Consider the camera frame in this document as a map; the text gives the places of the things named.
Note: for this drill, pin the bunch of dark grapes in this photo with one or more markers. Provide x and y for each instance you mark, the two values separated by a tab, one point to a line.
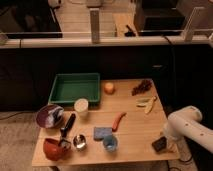
144	86

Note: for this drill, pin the blue glass cup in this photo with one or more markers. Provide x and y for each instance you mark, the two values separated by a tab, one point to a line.
110	143

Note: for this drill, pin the blue sponge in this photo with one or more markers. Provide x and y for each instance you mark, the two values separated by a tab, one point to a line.
101	132

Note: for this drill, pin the black eraser block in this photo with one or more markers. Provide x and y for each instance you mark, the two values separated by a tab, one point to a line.
159	144

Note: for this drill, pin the orange fruit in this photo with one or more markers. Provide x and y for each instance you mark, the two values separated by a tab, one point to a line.
109	88

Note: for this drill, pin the yellow banana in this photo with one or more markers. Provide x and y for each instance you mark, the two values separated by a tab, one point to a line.
150	104

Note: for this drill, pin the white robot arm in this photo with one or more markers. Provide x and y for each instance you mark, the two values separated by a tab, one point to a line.
187	122

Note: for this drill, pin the purple white bowl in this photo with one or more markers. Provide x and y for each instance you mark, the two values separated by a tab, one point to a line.
49	116

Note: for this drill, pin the small metal cup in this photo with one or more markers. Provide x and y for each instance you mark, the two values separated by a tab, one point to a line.
79	142

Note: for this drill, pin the orange carrot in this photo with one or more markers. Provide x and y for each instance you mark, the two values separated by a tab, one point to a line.
117	121

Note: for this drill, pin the white cup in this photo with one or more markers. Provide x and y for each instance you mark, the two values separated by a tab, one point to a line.
81	107

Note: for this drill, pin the green plastic tray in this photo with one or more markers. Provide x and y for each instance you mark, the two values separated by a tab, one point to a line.
67	88

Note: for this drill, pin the red bowl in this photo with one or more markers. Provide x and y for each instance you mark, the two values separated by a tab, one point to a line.
55	150

